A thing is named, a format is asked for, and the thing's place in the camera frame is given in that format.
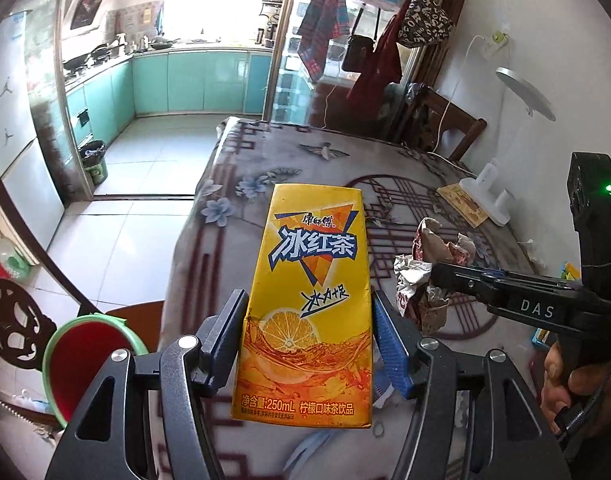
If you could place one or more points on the white power adapter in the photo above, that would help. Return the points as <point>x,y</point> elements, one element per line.
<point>495,44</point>

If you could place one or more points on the red garment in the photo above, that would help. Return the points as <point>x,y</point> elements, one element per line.
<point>380,65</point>

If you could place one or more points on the yellow drink carton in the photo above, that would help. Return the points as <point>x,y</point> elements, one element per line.
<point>305,260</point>

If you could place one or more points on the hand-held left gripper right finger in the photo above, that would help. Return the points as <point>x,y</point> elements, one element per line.
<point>390,350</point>

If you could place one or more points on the brown paper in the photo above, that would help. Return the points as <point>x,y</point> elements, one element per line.
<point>430,237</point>

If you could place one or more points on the white red wrapper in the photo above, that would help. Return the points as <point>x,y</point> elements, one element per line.
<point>410,280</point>

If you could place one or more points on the black wok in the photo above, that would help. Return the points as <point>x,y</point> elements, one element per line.
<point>77,62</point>

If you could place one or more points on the green plastic bottle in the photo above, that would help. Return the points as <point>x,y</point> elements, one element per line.
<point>10,260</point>

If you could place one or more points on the brown wooden chair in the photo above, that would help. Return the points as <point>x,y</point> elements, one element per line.
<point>465,135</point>

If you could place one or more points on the white desk lamp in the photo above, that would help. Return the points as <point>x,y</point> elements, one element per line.
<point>528,95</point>

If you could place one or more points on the wooden trivet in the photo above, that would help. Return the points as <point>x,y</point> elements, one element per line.
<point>460,202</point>

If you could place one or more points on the black shoulder bag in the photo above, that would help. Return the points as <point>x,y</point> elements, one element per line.
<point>358,55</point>

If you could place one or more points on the small dark kitchen bin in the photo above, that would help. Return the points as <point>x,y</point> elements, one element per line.
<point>92,160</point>

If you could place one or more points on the plaid shirt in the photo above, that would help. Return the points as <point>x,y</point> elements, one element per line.
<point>325,20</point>

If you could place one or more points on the teal kitchen cabinets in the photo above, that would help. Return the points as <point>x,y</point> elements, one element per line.
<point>195,80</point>

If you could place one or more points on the black frying pan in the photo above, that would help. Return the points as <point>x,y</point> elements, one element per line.
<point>163,44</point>

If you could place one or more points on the blue toy board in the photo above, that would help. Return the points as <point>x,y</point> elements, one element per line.
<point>541,336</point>

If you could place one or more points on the patterned cloth bag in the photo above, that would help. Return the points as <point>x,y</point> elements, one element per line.
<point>428,20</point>

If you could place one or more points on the dark carved wooden chair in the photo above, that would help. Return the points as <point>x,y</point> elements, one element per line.
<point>15,320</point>

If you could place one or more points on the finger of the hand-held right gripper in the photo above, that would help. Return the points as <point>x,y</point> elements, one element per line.
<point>490,273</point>
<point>455,282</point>

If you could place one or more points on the white refrigerator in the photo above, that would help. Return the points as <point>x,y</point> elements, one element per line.
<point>15,135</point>

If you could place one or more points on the green bin with red liner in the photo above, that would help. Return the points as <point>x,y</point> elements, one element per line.
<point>85,360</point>

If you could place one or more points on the person's right hand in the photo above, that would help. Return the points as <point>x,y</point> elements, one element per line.
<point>553,385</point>

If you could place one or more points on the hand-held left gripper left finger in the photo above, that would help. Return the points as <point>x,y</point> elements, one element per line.
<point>225,340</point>

